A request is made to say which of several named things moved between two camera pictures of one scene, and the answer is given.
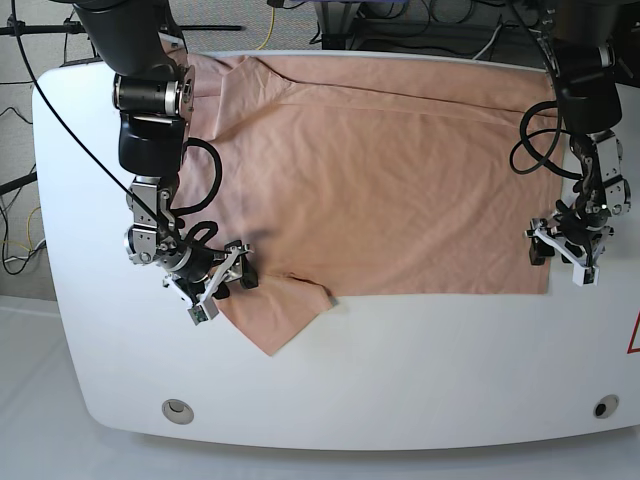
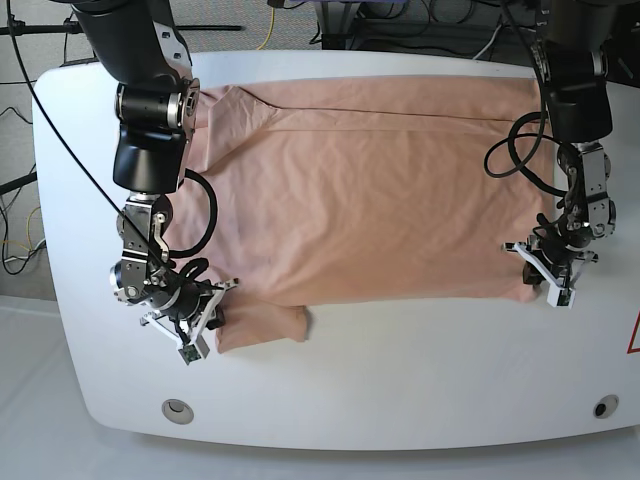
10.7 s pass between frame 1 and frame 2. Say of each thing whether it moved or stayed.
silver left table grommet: stayed
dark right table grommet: stayed
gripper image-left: moved
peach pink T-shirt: moved
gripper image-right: moved
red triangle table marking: stayed
